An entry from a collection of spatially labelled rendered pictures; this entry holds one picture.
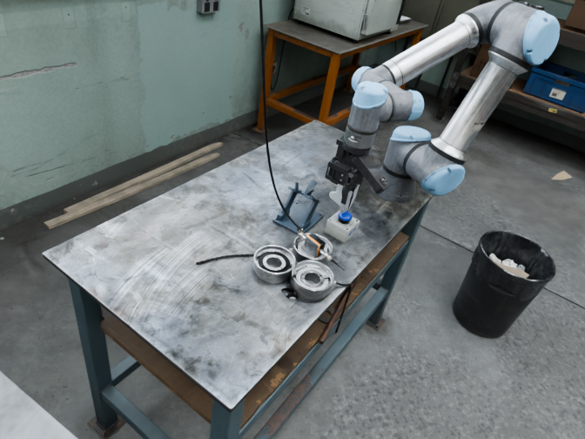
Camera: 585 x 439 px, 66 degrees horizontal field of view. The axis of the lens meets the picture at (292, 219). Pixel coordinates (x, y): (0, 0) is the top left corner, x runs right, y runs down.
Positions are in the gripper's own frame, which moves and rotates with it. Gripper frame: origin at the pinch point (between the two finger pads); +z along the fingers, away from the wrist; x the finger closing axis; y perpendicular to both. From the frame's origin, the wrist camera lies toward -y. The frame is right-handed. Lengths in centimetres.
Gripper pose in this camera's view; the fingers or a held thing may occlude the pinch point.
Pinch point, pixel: (346, 210)
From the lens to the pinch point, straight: 126.7
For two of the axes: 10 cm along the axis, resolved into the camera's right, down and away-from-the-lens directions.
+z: -1.6, 7.9, 6.0
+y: -8.0, -4.6, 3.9
